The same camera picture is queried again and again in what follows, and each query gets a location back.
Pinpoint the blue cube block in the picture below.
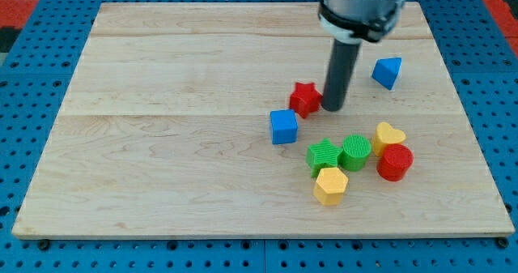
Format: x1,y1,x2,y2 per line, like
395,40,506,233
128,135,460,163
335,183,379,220
270,109,298,145

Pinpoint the blue triangle block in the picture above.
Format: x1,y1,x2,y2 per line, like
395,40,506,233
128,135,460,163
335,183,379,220
372,57,402,90

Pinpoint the light wooden board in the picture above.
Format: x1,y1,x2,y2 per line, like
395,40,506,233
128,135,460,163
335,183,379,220
12,2,515,240

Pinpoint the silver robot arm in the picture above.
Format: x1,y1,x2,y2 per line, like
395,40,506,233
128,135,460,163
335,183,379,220
318,0,405,45

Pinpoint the green cylinder block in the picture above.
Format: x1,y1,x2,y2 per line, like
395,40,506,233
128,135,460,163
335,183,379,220
339,134,372,172

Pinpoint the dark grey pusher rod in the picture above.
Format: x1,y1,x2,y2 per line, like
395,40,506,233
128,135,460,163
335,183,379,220
321,40,361,112

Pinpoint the yellow hexagon block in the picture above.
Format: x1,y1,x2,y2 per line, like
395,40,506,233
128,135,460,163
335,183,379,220
313,167,349,206

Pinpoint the green star block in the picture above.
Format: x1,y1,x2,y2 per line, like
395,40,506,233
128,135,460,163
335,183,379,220
306,138,343,178

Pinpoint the red cylinder block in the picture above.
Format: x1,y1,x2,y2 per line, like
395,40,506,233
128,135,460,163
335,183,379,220
376,143,414,181

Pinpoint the red star block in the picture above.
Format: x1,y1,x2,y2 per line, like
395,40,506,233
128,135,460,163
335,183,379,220
289,82,322,118

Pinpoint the yellow heart block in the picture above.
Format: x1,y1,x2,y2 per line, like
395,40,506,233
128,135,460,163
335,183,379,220
372,122,406,157

